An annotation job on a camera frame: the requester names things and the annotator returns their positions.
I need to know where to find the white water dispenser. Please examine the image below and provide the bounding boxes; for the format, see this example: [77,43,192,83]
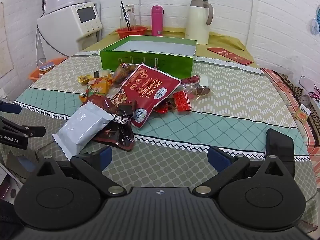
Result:
[37,2,104,61]

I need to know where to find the black chopsticks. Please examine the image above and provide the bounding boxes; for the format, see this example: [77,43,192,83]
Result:
[121,1,132,30]

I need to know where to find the bright red snack packet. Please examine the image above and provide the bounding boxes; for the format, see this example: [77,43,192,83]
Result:
[153,91,192,115]

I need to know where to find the orange plastic basket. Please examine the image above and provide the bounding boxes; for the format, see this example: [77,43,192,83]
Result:
[28,57,68,82]

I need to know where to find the white foil snack packet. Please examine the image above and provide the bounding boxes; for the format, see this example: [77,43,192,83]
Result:
[52,100,114,160]

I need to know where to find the dark red snack packet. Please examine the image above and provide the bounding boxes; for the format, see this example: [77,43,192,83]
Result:
[86,94,135,152]

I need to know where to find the leopard print blanket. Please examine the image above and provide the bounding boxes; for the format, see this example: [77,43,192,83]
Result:
[272,71,320,130]

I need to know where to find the orange yellow snack packet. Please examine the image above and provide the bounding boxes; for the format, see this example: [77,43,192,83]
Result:
[79,76,113,102]

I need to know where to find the small orange card packet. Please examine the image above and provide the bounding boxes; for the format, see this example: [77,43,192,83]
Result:
[293,105,311,122]

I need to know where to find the patterned green beige blanket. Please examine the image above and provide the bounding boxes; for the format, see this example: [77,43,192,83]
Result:
[0,51,320,230]

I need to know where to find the red nuts packet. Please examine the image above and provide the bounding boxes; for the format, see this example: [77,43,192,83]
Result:
[107,64,182,129]

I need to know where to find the beige clear snack packet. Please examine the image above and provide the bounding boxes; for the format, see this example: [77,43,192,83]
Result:
[94,69,112,79]

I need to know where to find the stacked bowls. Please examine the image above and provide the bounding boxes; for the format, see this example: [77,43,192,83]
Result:
[38,63,54,76]

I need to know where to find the red plastic colander basket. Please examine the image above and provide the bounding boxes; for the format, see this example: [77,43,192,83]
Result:
[115,26,148,39]

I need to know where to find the yellow cloth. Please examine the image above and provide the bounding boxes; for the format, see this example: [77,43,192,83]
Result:
[82,26,260,68]

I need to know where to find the pink thermos bottle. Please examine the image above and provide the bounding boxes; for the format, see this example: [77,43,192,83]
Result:
[151,5,164,36]

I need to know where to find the clear packet with brown snack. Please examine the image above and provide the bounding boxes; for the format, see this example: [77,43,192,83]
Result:
[181,74,215,98]

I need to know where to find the green cardboard box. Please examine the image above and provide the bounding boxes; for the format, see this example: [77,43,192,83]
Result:
[99,35,198,79]

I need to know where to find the glass carafe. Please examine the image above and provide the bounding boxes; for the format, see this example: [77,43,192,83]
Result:
[120,4,137,30]

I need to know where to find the red envelope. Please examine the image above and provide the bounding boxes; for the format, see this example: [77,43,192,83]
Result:
[207,47,253,66]

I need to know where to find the cream thermos jug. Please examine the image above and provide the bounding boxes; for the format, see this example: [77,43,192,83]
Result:
[185,0,214,45]

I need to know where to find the orange label brown snack packet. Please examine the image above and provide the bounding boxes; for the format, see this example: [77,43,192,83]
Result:
[112,63,137,85]

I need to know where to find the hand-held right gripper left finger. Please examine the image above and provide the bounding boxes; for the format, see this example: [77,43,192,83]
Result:
[29,146,126,197]

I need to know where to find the black phone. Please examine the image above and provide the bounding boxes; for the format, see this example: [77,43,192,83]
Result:
[265,128,295,178]

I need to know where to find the plaid orange bedsheet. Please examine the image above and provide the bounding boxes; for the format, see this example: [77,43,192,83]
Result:
[260,68,320,153]

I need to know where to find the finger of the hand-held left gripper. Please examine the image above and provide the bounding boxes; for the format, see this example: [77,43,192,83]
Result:
[0,116,47,138]
[0,101,22,115]

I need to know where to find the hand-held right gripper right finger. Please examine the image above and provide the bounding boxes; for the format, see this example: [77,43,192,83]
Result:
[192,146,296,198]

